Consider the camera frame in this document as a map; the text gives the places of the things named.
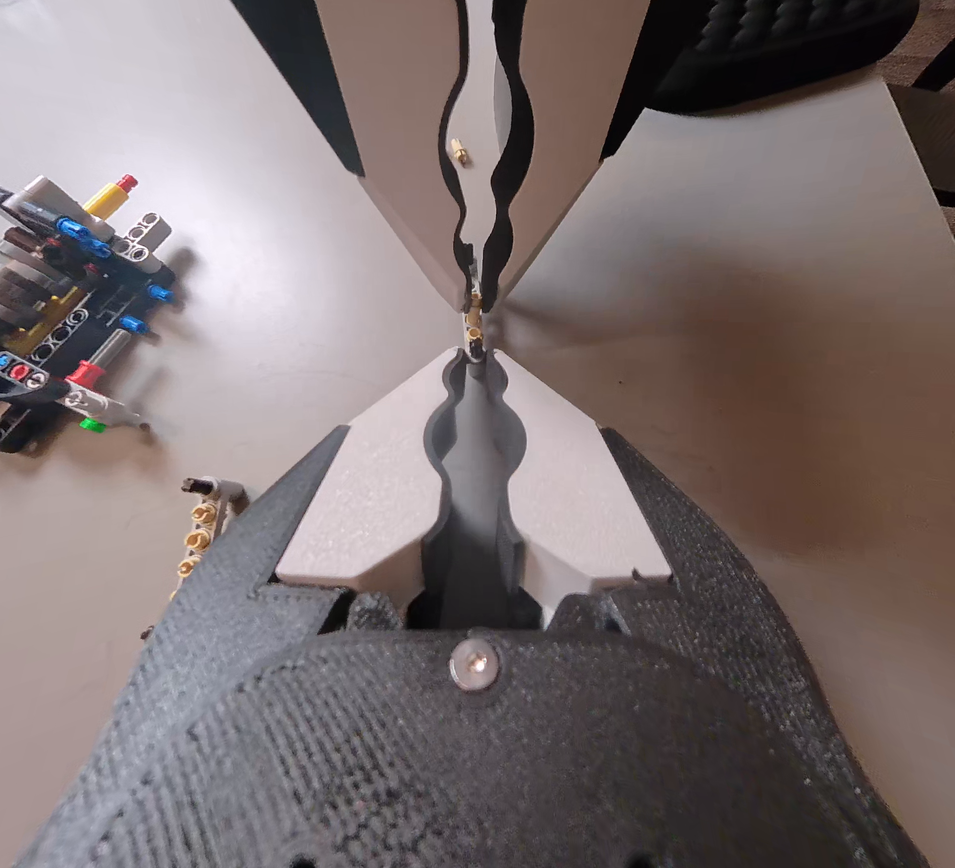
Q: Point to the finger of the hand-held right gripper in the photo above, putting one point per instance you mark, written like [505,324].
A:
[582,62]
[388,62]

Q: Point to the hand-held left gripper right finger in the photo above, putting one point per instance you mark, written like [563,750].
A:
[589,495]

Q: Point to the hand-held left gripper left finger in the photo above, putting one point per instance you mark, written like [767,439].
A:
[358,495]

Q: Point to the pile of tan lego pins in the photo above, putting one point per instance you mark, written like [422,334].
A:
[461,152]

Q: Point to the lego car chassis assembly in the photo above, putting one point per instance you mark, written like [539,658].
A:
[60,301]

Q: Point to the black chair armrest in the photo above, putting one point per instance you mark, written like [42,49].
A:
[806,2]

